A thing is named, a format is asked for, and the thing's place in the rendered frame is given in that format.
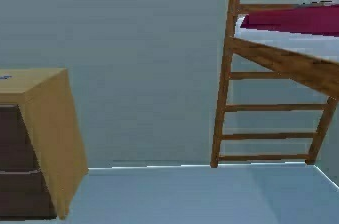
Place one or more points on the tan chest of drawers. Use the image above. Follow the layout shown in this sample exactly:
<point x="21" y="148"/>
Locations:
<point x="50" y="116"/>

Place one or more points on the small blue flat card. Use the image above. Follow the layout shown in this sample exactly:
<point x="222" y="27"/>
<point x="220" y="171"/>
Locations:
<point x="3" y="77"/>

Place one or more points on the crimson bed blanket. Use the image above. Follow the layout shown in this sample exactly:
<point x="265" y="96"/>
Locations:
<point x="307" y="20"/>

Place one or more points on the brown wooden bed frame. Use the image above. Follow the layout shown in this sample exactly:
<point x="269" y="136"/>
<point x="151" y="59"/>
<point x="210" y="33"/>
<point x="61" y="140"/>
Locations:
<point x="293" y="65"/>

